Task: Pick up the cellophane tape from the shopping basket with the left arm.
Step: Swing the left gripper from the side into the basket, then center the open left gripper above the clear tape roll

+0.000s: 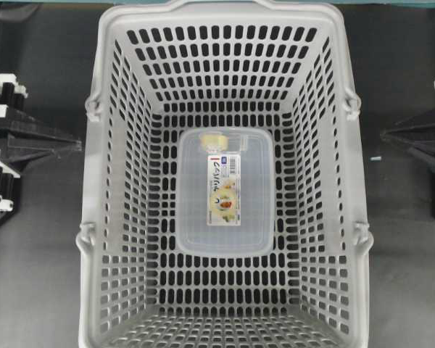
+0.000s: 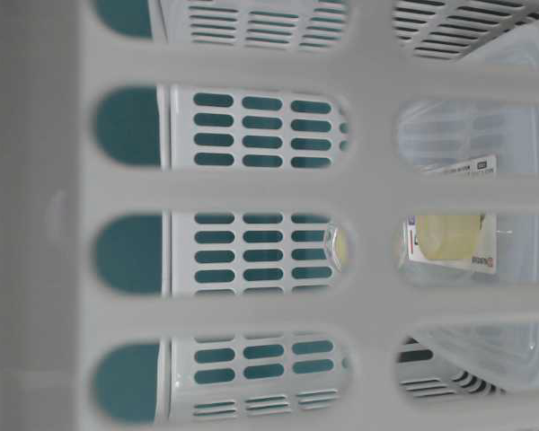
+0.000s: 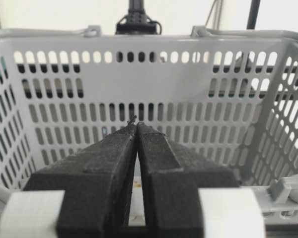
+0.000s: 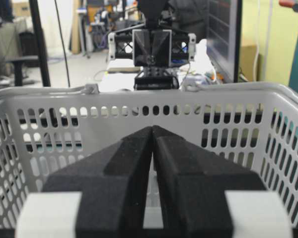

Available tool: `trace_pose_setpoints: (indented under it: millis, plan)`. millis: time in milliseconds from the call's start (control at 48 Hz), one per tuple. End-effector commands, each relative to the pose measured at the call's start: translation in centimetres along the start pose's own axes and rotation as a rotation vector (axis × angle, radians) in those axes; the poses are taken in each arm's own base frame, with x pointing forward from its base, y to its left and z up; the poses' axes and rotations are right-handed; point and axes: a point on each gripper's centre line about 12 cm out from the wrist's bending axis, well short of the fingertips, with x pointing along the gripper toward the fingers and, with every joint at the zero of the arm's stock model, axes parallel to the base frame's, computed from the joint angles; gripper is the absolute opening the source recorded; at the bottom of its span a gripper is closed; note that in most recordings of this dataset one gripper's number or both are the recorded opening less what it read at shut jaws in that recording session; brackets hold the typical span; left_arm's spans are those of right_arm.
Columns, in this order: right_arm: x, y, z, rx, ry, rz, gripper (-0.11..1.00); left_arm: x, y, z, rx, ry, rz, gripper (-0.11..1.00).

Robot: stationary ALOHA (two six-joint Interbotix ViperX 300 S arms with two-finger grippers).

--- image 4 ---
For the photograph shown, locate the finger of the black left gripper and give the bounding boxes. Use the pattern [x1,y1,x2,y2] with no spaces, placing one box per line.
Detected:
[15,127,152,238]

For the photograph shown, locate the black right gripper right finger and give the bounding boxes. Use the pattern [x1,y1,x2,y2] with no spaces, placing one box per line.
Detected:
[152,125,294,238]

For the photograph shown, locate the black folded right gripper left fingers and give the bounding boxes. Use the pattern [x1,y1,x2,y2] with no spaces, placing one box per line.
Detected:
[135,31,168,66]

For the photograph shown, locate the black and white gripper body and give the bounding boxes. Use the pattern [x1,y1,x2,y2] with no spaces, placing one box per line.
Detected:
[108,29,197,90]

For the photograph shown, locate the grey plastic shopping basket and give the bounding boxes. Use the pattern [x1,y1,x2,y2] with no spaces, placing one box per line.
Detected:
[0,83,298,229]

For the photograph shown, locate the dark monitor screen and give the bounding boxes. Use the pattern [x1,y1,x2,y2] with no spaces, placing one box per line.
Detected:
[207,0,242,83]

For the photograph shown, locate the brown cardboard box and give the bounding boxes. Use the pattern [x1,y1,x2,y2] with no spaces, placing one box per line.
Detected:
[239,43,257,82]

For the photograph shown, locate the black office chair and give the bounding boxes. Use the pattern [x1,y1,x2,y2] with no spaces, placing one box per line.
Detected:
[0,22,40,87]

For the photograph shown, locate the black vertical pole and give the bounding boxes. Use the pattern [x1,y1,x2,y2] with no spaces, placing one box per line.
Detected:
[29,0,51,87]

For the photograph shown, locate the black hanging cable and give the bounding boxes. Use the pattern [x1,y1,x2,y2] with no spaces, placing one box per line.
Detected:
[54,0,71,87]

